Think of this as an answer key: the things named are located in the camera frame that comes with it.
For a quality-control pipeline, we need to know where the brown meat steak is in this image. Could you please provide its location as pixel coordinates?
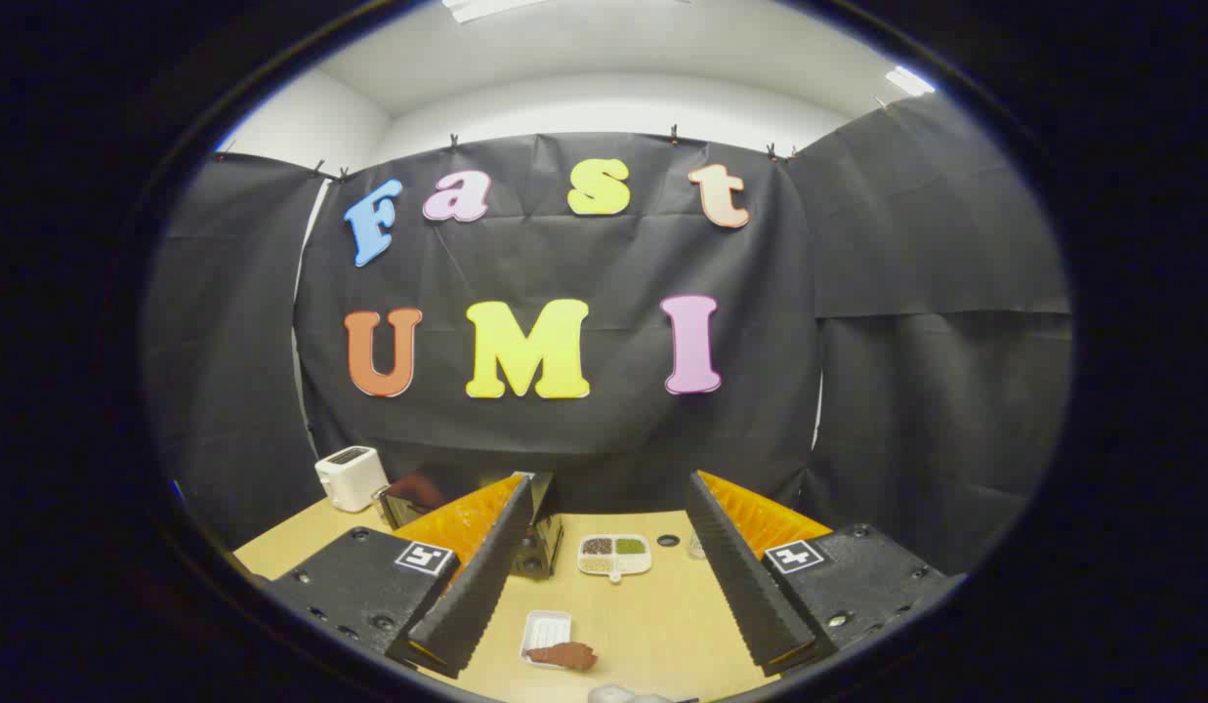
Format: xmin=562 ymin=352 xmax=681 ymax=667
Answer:
xmin=525 ymin=641 xmax=599 ymax=672

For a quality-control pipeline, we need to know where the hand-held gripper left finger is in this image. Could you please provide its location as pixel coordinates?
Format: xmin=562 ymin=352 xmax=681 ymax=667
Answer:
xmin=269 ymin=472 xmax=534 ymax=680

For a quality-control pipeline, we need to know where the white divided dish with grains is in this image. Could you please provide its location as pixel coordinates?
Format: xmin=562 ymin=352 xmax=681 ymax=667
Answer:
xmin=577 ymin=533 xmax=652 ymax=584

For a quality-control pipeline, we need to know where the white pop-up toaster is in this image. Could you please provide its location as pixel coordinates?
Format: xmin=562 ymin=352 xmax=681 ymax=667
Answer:
xmin=314 ymin=446 xmax=391 ymax=514

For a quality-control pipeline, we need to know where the ceiling light panel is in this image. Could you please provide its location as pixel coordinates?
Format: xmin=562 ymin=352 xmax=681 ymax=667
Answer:
xmin=884 ymin=65 xmax=937 ymax=98
xmin=441 ymin=0 xmax=551 ymax=24

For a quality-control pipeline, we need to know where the black toaster oven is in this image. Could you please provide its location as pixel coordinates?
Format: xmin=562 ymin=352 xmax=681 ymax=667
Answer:
xmin=374 ymin=472 xmax=565 ymax=582

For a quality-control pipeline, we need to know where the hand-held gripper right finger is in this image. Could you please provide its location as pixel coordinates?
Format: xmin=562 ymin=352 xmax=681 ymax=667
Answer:
xmin=685 ymin=470 xmax=966 ymax=677

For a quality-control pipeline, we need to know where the white rectangular dish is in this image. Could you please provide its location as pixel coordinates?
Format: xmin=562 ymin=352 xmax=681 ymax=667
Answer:
xmin=520 ymin=610 xmax=574 ymax=670

